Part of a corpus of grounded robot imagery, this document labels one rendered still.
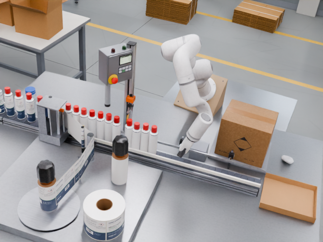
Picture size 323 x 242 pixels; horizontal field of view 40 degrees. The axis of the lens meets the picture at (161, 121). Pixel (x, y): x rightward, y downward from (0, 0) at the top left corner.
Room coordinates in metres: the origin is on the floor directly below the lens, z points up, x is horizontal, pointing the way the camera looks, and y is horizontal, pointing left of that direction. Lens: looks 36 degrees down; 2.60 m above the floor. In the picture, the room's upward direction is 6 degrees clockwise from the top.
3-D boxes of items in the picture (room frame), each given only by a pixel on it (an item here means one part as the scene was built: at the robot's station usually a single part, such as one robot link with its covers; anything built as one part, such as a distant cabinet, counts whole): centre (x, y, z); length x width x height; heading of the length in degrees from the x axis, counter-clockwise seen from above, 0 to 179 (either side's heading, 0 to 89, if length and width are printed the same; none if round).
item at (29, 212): (1.50, 0.52, 0.89); 0.31 x 0.31 x 0.01
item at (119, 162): (1.75, 0.20, 1.03); 0.09 x 0.09 x 0.30
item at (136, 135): (2.02, 0.14, 0.98); 0.05 x 0.05 x 0.20
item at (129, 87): (2.19, 0.21, 1.17); 0.04 x 0.04 x 0.67; 76
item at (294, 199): (1.79, -0.76, 0.85); 0.30 x 0.26 x 0.04; 76
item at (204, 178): (2.04, 0.20, 0.85); 1.65 x 0.11 x 0.05; 76
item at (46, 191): (1.50, 0.52, 1.04); 0.09 x 0.09 x 0.29
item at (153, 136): (2.00, 0.04, 0.98); 0.05 x 0.05 x 0.20
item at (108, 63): (2.15, 0.29, 1.38); 0.17 x 0.10 x 0.19; 131
